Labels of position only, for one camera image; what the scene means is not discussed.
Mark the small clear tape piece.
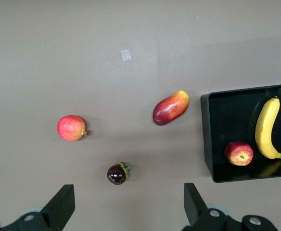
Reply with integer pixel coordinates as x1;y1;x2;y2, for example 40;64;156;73
121;49;131;62

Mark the red-yellow mango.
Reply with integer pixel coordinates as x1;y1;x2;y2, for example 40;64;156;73
152;90;190;126

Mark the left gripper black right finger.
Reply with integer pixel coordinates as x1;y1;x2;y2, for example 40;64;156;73
182;182;280;231

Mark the red-yellow apple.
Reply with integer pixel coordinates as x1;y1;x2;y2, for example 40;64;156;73
224;141;254;167

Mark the dark purple mangosteen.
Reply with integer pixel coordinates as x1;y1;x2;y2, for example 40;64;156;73
106;162;132;185

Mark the black plastic box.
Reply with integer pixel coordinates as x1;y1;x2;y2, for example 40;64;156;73
200;83;281;183

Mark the yellow banana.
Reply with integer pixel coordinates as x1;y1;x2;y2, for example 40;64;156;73
255;96;281;160

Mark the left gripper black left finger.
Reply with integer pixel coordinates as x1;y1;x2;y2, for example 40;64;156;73
0;184;76;231

